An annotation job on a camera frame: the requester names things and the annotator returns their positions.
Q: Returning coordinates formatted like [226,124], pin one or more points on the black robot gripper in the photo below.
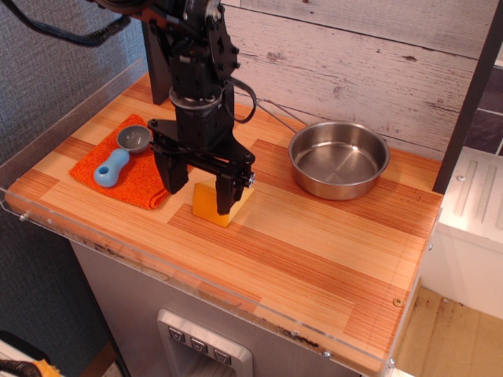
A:
[201,136]

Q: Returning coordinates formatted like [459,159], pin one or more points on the yellow cheese wedge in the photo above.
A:
[205,203]

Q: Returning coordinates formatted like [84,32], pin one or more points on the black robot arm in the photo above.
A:
[201,59]

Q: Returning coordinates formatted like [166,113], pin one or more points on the stainless steel pot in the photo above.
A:
[331,159]

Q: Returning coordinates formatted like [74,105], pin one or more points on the orange knitted cloth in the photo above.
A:
[139,182]

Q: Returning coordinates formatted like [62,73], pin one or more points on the blue grey measuring scoop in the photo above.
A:
[132,140]

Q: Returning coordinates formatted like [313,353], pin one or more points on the grey toy fridge cabinet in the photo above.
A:
[130,297]

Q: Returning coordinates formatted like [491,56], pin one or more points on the silver dispenser button panel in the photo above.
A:
[193,350]

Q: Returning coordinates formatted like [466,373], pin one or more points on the orange black object corner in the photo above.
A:
[40,368]

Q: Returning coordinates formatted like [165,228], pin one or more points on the dark left vertical post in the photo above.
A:
[159,71]

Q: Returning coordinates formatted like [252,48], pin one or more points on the dark vertical post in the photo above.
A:
[476,88]
[159,71]

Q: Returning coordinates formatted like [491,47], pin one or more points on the clear acrylic guard rail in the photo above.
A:
[344,272]

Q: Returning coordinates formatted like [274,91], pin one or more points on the dark right vertical post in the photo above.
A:
[476,88]

